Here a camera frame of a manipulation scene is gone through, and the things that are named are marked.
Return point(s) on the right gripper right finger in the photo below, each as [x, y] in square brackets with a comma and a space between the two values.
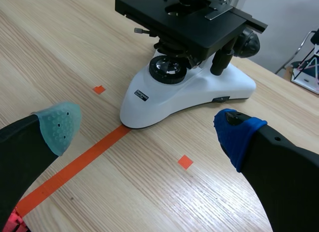
[279, 167]

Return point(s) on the white and black microscope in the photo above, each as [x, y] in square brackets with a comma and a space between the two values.
[189, 60]

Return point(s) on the metal frame chair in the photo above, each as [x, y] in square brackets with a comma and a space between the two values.
[302, 60]

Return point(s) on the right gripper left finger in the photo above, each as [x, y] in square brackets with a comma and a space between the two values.
[22, 152]

